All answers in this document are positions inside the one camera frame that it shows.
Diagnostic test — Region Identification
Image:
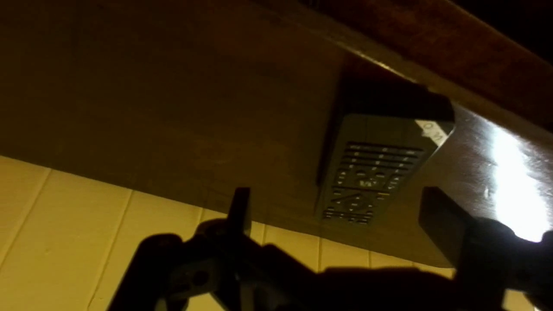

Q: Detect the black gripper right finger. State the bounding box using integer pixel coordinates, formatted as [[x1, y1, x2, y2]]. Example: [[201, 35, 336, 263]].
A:
[[417, 185, 504, 273]]

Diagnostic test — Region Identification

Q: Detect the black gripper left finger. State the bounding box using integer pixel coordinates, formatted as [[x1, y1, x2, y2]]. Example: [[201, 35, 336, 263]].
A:
[[226, 185, 253, 239]]

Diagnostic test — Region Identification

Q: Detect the black remote control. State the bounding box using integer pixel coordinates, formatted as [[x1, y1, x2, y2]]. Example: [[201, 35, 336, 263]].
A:
[[312, 67, 457, 228]]

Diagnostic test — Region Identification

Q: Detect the dark wooden secretary cabinet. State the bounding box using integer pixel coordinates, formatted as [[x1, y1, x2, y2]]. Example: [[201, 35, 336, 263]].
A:
[[0, 0, 553, 273]]

